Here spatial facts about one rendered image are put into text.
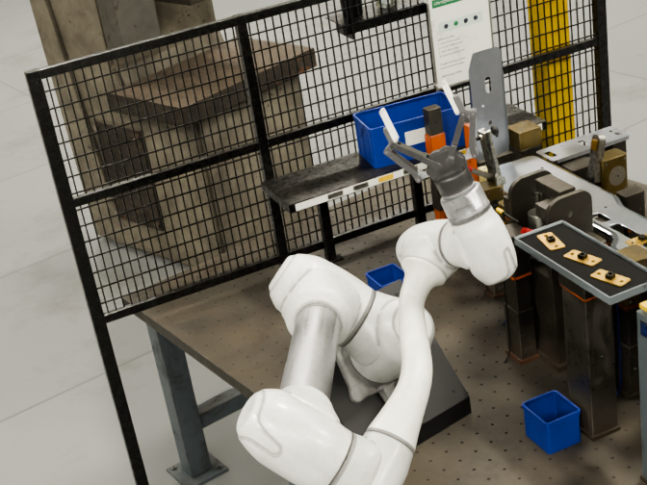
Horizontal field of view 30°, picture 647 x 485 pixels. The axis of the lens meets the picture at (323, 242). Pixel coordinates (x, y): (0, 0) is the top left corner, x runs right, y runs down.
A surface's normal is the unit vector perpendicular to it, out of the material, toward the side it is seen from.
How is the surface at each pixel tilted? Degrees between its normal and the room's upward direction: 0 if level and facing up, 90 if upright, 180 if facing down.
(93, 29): 90
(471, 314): 0
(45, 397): 0
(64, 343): 0
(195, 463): 90
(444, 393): 50
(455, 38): 90
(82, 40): 90
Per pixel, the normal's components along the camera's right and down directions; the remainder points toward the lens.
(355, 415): 0.37, -0.36
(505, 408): -0.15, -0.88
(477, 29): 0.42, 0.35
